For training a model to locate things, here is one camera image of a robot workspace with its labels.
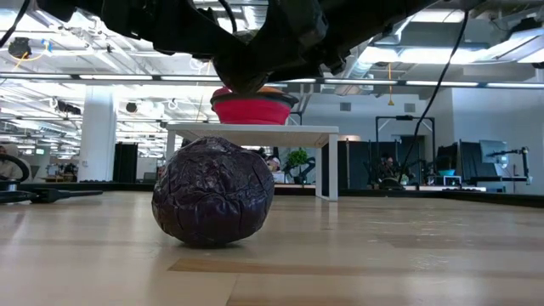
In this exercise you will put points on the purple cabbage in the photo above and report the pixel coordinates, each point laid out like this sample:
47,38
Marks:
212,191

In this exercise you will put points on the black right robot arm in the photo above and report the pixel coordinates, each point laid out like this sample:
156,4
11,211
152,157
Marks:
361,21

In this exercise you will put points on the white perforated shelf riser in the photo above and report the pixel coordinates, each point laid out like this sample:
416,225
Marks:
255,135

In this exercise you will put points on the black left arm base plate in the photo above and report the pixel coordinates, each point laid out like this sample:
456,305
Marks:
17,196

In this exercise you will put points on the black aluminium frame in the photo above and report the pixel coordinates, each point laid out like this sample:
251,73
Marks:
489,199

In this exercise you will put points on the orange fruit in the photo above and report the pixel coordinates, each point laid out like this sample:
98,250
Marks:
274,89

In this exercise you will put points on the green background plant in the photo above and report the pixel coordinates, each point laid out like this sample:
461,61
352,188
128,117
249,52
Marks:
297,157

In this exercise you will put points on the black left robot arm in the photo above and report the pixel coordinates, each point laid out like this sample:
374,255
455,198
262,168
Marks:
136,21

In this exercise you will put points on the black partition panel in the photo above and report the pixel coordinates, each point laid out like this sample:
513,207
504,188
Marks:
125,163

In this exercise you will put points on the black ceiling camera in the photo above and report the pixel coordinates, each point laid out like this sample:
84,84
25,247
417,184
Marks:
19,47

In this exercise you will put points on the ceiling light strip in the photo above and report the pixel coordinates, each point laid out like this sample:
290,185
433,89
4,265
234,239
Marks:
442,83
191,78
361,81
115,77

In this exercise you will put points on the black knife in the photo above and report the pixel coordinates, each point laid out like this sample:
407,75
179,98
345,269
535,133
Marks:
51,195

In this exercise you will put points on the black dome camera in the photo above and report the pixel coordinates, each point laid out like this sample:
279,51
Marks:
131,107

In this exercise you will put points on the monitor on arm mount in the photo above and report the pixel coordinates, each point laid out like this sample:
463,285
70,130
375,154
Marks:
493,151

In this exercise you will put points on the black background rig frame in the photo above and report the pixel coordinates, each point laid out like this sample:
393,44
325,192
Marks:
404,117

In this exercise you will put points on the red and yellow peach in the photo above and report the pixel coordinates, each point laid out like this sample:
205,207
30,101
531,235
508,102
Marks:
221,91

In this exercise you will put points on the person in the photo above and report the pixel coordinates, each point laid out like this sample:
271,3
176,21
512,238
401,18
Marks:
389,166
274,163

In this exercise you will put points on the teal bowl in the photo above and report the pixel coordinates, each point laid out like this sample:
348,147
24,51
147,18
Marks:
446,172

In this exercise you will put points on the red collapsible bowl grey rim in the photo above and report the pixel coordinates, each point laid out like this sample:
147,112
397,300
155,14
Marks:
253,112

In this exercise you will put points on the white column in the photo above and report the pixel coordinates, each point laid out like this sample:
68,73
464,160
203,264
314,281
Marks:
98,136

